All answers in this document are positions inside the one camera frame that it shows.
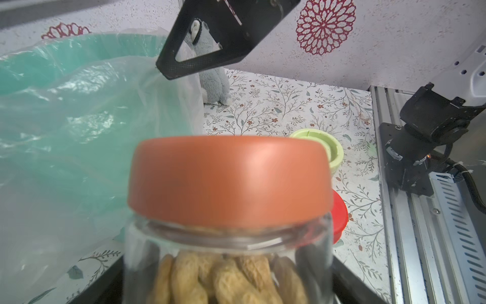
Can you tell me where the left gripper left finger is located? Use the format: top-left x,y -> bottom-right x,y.
70,256 -> 124,304

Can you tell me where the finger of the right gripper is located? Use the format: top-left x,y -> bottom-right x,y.
156,0 -> 300,80

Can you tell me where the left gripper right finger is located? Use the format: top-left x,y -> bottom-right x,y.
332,258 -> 386,304

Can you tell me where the glass jar of peanuts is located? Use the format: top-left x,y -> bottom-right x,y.
122,214 -> 334,303

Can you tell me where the brown jar lid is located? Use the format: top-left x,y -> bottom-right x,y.
127,136 -> 334,229

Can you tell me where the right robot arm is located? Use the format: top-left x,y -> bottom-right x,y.
156,1 -> 485,196

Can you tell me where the grey plush dog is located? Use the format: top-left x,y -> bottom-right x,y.
184,18 -> 232,106

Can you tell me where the red lidded peanut jar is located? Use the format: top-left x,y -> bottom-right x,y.
331,191 -> 349,244

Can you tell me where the green lidded peanut jar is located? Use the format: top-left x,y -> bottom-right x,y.
290,129 -> 344,176

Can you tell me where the green trash bin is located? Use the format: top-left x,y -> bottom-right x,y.
1,33 -> 201,214

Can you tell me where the aluminium rail frame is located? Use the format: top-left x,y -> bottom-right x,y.
370,85 -> 486,304

